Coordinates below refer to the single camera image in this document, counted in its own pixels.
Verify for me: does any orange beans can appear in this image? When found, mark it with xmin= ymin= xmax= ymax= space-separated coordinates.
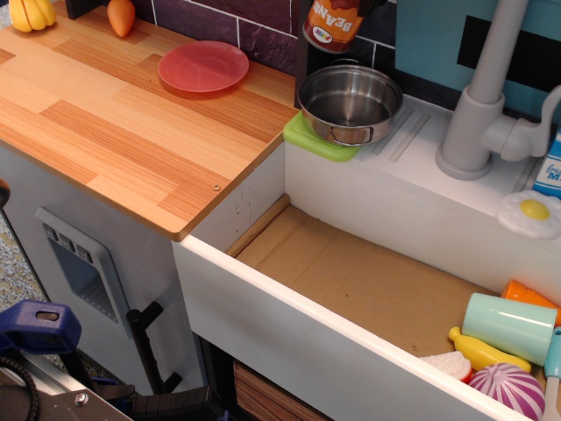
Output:
xmin=302 ymin=0 xmax=383 ymax=54

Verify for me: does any stainless steel pot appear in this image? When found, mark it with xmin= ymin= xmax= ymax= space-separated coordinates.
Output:
xmin=296 ymin=64 xmax=403 ymax=146

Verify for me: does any green plastic mat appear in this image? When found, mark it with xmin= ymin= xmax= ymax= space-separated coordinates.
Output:
xmin=283 ymin=111 xmax=361 ymax=162

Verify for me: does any white toy sink basin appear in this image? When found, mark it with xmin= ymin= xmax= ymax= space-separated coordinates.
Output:
xmin=173 ymin=98 xmax=560 ymax=420

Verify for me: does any red plastic plate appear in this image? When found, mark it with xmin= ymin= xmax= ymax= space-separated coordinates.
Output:
xmin=158 ymin=40 xmax=250 ymax=93

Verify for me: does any brown wooden drawer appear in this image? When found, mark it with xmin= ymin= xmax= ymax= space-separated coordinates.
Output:
xmin=233 ymin=360 xmax=330 ymax=420

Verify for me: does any grey dishwasher control panel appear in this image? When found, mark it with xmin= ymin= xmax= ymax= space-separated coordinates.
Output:
xmin=35 ymin=207 xmax=131 ymax=338

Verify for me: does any grey toy faucet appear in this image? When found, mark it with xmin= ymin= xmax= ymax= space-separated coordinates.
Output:
xmin=436 ymin=1 xmax=560 ymax=180

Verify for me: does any wooden kitchen counter top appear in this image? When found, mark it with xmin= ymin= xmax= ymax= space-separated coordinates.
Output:
xmin=1 ymin=1 xmax=296 ymax=241

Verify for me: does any white red toy slice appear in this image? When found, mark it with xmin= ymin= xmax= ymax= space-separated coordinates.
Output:
xmin=420 ymin=351 xmax=472 ymax=383

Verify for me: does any yellow toy banana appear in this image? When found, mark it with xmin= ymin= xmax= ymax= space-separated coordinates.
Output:
xmin=448 ymin=326 xmax=532 ymax=373

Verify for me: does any orange plastic cup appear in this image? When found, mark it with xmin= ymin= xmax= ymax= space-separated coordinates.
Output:
xmin=501 ymin=280 xmax=560 ymax=327

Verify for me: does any orange toy fruit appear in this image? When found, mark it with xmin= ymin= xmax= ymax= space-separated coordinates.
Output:
xmin=107 ymin=0 xmax=136 ymax=37

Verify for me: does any toy fried egg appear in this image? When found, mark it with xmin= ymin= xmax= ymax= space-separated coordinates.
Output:
xmin=496 ymin=190 xmax=560 ymax=239

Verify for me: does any mint green plastic cup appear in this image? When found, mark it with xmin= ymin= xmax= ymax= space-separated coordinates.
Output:
xmin=462 ymin=293 xmax=557 ymax=366

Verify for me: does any blue milk carton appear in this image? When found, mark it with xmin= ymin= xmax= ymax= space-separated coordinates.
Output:
xmin=533 ymin=128 xmax=561 ymax=198

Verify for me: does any blue clamp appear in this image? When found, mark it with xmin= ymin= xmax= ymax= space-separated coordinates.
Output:
xmin=1 ymin=299 xmax=82 ymax=355

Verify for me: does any purple toy onion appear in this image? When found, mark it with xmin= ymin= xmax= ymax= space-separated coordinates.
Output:
xmin=469 ymin=363 xmax=545 ymax=420

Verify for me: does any yellow toy bell pepper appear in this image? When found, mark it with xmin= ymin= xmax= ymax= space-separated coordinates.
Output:
xmin=9 ymin=0 xmax=56 ymax=32

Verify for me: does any black door handle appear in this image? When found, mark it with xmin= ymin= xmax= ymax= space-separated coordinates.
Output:
xmin=126 ymin=302 xmax=182 ymax=395

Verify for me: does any light blue utensil handle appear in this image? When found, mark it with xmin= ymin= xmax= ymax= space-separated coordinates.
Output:
xmin=542 ymin=327 xmax=560 ymax=421

